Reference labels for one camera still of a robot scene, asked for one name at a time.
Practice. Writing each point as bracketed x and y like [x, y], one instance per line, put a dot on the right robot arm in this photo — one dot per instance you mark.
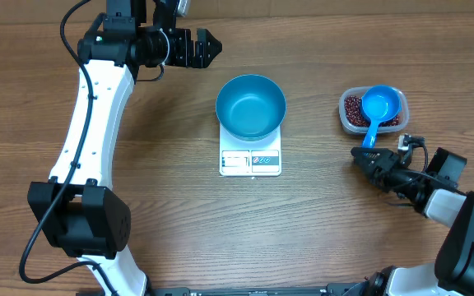
[434, 194]

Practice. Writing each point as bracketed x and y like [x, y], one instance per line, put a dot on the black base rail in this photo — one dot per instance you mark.
[337, 289]

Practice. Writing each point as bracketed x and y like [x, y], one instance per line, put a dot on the white digital kitchen scale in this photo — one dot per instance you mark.
[239, 158]

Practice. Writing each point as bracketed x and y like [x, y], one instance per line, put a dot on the clear plastic food container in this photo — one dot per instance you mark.
[404, 114]

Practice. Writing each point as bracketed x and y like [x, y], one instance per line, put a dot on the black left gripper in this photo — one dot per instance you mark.
[202, 60]

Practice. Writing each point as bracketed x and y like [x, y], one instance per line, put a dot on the blue plastic measuring scoop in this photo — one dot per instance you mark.
[379, 104]

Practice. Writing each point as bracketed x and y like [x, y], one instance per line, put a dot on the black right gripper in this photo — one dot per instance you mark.
[383, 165]

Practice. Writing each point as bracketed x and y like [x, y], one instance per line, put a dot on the teal metal bowl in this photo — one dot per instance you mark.
[251, 107]

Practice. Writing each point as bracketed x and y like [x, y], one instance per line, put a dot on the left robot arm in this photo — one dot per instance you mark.
[76, 208]

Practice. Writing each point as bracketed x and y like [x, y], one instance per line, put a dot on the red beans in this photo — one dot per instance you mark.
[354, 115]

